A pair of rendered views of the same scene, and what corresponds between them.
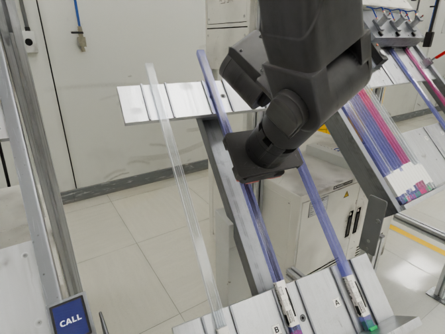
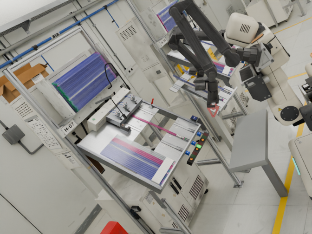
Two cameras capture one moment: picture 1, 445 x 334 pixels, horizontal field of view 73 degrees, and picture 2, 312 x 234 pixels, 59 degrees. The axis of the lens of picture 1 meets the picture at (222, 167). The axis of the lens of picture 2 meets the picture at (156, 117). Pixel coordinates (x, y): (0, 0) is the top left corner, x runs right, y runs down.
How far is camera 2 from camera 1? 199 cm
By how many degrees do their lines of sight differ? 10
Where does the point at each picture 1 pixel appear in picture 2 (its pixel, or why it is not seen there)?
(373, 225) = (227, 84)
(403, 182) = (226, 71)
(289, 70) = (199, 68)
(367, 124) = not seen: hidden behind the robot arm
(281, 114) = (201, 72)
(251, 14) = (159, 59)
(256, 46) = (191, 68)
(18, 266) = (180, 120)
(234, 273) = not seen: hidden behind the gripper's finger
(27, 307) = (186, 123)
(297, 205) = not seen: hidden behind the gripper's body
